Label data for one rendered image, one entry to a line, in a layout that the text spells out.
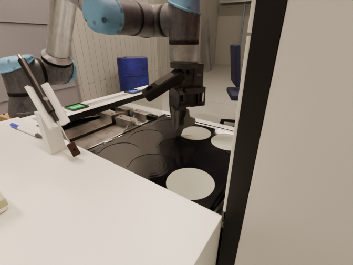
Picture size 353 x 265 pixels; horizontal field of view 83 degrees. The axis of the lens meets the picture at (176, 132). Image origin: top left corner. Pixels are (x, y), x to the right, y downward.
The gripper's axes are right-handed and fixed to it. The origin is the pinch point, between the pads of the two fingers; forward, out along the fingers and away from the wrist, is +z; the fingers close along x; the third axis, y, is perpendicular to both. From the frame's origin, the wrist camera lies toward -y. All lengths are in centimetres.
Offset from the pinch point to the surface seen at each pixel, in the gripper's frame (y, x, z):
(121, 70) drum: 32, 332, 27
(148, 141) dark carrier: -8.8, 0.1, 1.4
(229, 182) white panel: -8.7, -35.7, -11.0
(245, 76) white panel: -8.7, -35.8, -22.6
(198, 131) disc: 7.7, 0.3, 1.3
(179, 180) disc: -7.4, -19.3, 1.3
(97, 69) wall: -5, 369, 27
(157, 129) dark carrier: -3.7, 7.6, 1.4
